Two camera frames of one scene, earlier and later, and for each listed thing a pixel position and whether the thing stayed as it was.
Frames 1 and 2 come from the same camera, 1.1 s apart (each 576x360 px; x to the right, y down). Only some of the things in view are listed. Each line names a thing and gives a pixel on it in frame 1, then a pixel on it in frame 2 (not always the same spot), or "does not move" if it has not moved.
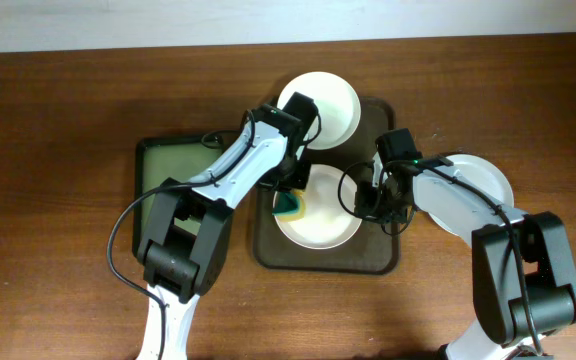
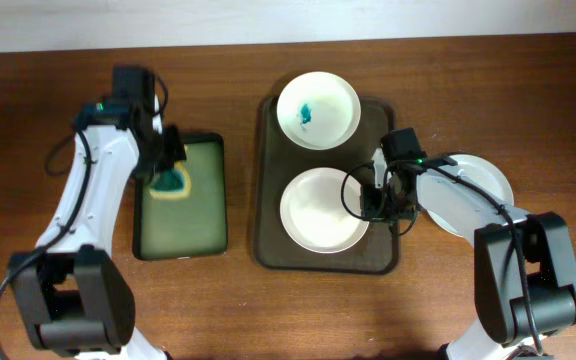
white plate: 335,101 does not move
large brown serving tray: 370,250 does not move
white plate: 330,219 does not move
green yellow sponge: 289,206 -> 172,185
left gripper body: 292,174 -> 163,151
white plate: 485,175 does not move
